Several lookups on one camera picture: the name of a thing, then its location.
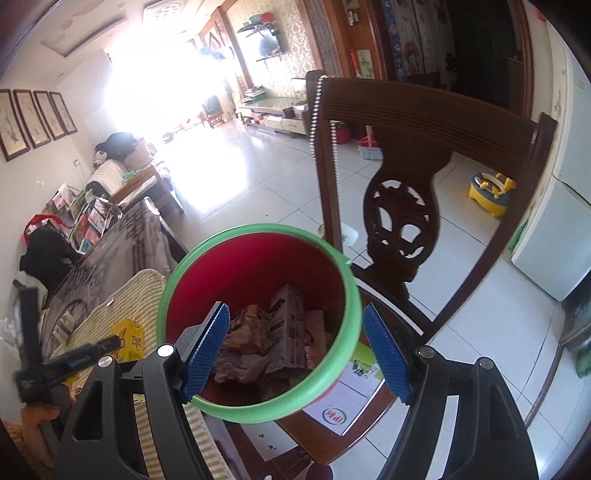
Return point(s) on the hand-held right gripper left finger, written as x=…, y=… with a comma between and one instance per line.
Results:
x=210, y=350

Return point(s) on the coffee table with patterned cloth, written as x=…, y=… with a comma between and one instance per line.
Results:
x=120, y=249

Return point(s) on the brown paper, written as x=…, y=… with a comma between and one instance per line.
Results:
x=244, y=341

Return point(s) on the striped table cloth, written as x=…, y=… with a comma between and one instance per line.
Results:
x=101, y=304

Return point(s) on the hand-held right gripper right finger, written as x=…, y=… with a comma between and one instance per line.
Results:
x=385, y=350

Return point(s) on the red bin with green rim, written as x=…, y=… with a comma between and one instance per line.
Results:
x=258, y=263

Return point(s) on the wooden sofa with cushion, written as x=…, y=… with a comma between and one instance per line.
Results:
x=134, y=184

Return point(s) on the yellow toddler potty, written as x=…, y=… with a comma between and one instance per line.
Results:
x=489, y=198

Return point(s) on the television cabinet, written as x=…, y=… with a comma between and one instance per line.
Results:
x=272, y=115

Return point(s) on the pale pink packet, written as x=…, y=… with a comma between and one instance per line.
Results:
x=316, y=337

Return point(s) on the wall-mounted television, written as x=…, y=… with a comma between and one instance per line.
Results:
x=270, y=44

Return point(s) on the small red bucket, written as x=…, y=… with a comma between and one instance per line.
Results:
x=341, y=134

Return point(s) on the carved wooden chair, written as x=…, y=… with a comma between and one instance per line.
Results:
x=415, y=115

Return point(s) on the black bag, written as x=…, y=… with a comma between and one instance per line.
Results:
x=46, y=256

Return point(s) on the row of books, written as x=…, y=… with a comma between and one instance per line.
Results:
x=85, y=221

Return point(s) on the printed grey carton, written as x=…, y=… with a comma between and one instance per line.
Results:
x=286, y=323

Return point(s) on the white printed paper sheet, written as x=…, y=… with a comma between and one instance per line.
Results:
x=341, y=401

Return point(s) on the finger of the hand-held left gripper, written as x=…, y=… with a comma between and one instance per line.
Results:
x=83, y=357

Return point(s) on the framed wall picture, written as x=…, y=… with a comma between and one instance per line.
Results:
x=14, y=124
x=50, y=114
x=63, y=112
x=32, y=117

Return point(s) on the dark armchair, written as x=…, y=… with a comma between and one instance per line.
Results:
x=213, y=110

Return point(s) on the blue dustpan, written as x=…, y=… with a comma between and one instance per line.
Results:
x=371, y=146

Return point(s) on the wall shelf with bowls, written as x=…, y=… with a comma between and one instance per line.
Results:
x=256, y=23

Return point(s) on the ceiling vent panel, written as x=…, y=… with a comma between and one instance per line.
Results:
x=164, y=10

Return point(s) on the black cloth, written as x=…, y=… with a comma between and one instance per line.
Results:
x=117, y=144

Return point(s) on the printed curtain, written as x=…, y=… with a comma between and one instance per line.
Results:
x=415, y=37

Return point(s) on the yellow cardboard box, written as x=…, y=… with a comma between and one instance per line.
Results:
x=131, y=339

